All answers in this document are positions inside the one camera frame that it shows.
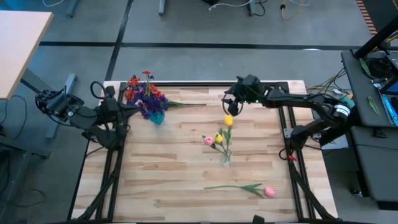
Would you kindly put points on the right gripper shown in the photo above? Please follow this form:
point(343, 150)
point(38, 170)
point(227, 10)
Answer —
point(252, 88)

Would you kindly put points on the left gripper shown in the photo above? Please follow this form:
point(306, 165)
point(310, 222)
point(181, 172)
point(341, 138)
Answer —
point(110, 107)

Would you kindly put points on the yellow tulip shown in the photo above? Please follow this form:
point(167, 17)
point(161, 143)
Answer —
point(229, 119)
point(218, 138)

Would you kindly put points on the pink tulip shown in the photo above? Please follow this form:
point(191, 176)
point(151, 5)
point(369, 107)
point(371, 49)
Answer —
point(270, 191)
point(208, 141)

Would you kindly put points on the clear glass vase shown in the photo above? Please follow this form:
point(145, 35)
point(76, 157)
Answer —
point(225, 158)

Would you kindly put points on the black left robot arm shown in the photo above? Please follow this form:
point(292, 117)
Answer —
point(84, 119)

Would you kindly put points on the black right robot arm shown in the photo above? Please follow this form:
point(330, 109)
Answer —
point(298, 99)

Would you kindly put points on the teal glass vase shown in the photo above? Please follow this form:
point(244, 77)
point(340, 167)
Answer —
point(157, 119)

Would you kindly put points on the grey metal desk leg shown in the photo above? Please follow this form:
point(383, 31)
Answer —
point(71, 82)

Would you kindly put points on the grey table leg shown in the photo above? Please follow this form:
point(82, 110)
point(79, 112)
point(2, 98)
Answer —
point(72, 7)
point(161, 7)
point(252, 7)

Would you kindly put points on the dark metal table base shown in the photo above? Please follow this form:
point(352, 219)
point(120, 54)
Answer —
point(25, 151)

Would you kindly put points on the teal green cup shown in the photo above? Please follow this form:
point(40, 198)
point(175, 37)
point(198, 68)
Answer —
point(347, 101)

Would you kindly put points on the white sheet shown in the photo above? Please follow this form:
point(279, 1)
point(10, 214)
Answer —
point(339, 143)

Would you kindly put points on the light wood desk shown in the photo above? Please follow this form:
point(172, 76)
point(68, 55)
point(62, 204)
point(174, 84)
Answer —
point(18, 46)

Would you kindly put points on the black side table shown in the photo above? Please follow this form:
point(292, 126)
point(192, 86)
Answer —
point(360, 93)

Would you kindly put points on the small black rounded object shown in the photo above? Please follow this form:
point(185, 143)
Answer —
point(258, 219)

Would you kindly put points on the green leaf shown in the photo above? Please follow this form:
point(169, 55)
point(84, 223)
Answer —
point(364, 67)
point(373, 105)

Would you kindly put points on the black diagonal beam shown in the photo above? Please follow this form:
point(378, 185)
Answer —
point(377, 37)

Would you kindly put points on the blue box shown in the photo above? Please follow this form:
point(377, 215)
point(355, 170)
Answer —
point(390, 110)

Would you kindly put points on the laptop with blue screen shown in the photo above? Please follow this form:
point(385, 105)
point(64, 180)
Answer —
point(392, 87)

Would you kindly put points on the black low bench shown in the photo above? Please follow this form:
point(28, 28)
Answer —
point(373, 168)

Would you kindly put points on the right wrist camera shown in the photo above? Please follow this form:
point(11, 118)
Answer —
point(234, 109)

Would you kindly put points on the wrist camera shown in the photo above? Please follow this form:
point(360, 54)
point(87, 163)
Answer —
point(110, 91)
point(234, 109)

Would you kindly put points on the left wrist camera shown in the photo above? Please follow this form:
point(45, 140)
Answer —
point(110, 91)

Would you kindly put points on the black aluminium table frame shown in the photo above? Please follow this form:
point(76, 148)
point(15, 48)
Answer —
point(202, 84)

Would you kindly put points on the grey metal bracket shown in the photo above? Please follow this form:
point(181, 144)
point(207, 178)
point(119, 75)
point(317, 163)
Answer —
point(288, 132)

